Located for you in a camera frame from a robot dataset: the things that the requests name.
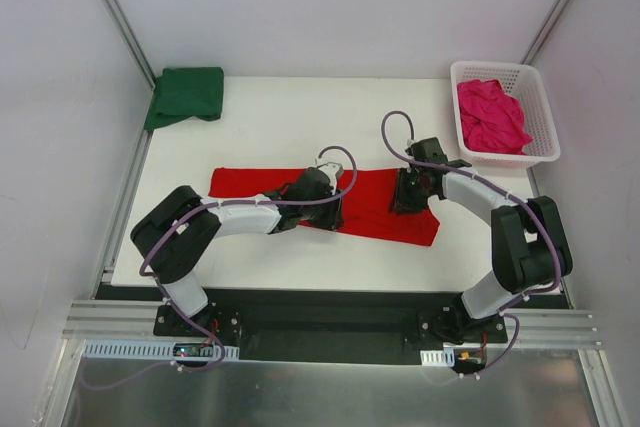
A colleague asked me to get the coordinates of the folded green t shirt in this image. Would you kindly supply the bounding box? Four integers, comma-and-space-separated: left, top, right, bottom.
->
144, 67, 225, 131

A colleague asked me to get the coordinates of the pink t shirt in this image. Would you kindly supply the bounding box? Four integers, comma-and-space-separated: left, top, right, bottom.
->
457, 79, 533, 155

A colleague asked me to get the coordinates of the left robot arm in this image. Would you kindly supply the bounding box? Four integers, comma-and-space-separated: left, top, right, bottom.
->
130, 162, 343, 336

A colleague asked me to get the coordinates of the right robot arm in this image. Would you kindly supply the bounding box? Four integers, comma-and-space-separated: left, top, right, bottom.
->
391, 137, 573, 345

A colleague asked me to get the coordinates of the aluminium frame rail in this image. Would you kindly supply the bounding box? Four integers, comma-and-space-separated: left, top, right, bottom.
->
62, 300, 161, 339

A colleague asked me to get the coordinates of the red t shirt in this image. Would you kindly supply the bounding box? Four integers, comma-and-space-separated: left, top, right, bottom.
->
209, 168, 440, 247

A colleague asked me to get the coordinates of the purple cable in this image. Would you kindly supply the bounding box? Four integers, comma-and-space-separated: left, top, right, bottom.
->
79, 145, 358, 391
380, 110, 563, 381

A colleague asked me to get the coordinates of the white plastic basket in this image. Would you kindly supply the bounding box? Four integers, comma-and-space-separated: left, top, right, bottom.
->
450, 60, 561, 169

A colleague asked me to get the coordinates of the white cable duct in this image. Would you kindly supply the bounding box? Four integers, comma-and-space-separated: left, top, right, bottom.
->
420, 348, 455, 368
83, 340, 240, 362

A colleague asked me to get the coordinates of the left white cable duct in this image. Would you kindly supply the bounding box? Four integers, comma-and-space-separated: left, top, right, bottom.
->
83, 340, 240, 362

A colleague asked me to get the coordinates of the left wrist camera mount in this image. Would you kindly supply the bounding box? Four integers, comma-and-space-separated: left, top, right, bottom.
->
316, 162, 344, 182

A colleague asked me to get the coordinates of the right white cable duct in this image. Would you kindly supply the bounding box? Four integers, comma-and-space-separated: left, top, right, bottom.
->
420, 348, 455, 368

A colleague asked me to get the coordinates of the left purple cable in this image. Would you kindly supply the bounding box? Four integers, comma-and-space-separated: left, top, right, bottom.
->
79, 145, 358, 391

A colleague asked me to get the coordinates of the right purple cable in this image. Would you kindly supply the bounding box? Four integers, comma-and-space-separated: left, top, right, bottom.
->
380, 110, 563, 381

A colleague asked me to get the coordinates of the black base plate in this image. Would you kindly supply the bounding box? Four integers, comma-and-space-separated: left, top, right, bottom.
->
97, 285, 568, 365

